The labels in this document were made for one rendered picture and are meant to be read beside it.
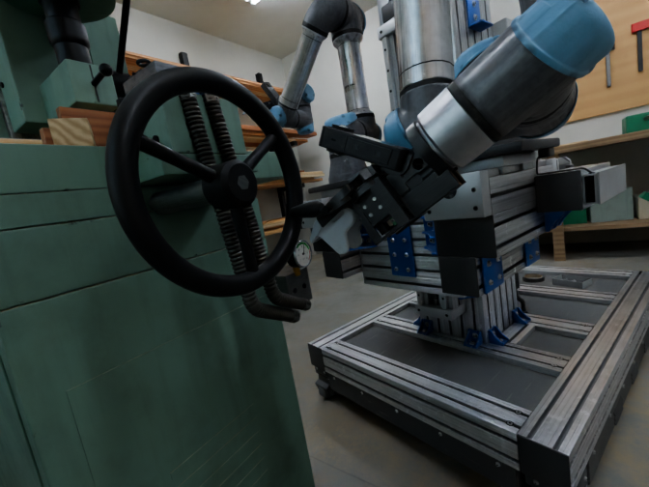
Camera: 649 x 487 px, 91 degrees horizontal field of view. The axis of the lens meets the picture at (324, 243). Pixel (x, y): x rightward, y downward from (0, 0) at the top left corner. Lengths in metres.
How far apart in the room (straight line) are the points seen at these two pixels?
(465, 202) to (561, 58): 0.40
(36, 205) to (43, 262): 0.07
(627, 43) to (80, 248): 3.61
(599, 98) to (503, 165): 2.82
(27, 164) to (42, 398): 0.28
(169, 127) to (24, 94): 0.38
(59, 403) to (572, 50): 0.65
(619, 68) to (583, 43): 3.26
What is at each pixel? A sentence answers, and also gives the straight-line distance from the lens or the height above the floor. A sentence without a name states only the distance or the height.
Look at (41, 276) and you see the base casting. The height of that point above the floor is 0.74.
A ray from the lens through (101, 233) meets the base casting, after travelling 0.55.
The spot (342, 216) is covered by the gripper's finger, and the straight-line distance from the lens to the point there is 0.41.
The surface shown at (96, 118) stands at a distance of 0.67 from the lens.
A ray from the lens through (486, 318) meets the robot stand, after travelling 1.17.
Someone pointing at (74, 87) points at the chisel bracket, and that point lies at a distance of 0.72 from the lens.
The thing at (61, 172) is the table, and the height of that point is 0.86.
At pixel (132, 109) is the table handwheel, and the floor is 0.89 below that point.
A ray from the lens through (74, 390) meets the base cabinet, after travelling 0.56.
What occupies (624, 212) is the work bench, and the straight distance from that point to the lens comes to 3.18.
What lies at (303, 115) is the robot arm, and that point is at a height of 1.12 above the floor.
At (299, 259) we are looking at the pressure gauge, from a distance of 0.71.
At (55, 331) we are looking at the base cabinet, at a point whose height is 0.67.
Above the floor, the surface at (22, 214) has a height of 0.82.
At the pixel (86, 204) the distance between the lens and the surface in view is 0.55.
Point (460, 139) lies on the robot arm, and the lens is 0.35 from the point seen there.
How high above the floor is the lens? 0.77
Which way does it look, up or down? 8 degrees down
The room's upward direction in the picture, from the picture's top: 10 degrees counter-clockwise
